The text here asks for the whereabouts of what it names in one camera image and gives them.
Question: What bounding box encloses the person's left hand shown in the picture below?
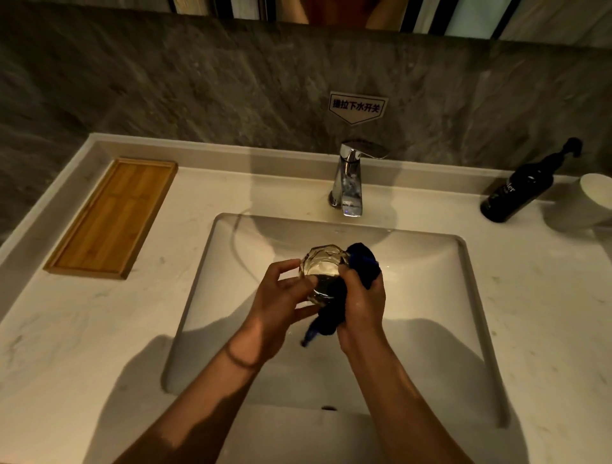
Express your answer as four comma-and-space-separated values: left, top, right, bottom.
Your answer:
233, 258, 322, 362

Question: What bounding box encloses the person's right hand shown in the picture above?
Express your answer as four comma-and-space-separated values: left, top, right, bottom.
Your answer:
337, 266, 387, 354

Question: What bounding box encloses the dark blue cleaning cloth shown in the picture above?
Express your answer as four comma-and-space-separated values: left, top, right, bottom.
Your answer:
300, 242, 383, 347

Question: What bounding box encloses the clear faceted drinking glass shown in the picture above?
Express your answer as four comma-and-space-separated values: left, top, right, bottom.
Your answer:
298, 245, 351, 307

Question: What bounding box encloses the person's right forearm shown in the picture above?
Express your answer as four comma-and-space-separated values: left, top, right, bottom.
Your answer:
343, 335, 474, 464

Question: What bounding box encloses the person's left forearm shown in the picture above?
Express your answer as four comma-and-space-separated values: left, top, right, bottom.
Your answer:
112, 335, 264, 464

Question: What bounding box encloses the white rectangular sink basin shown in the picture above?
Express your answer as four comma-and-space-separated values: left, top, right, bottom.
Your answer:
162, 213, 511, 428

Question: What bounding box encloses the thin wrist band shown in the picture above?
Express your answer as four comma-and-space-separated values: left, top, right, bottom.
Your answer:
225, 344, 263, 371

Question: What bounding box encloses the chrome basin faucet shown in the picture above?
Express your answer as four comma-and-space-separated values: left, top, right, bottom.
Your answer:
328, 139, 390, 218

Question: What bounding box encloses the bamboo wooden tray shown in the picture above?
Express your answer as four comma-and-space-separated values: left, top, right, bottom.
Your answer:
43, 158, 179, 280

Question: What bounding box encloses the black pump dispenser bottle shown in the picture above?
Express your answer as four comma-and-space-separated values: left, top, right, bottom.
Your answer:
480, 137, 584, 223

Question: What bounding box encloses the white ceramic cup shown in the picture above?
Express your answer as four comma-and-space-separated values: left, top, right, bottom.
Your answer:
545, 173, 612, 233

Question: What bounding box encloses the white wall label sticker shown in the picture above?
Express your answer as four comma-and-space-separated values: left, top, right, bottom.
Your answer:
328, 91, 389, 126

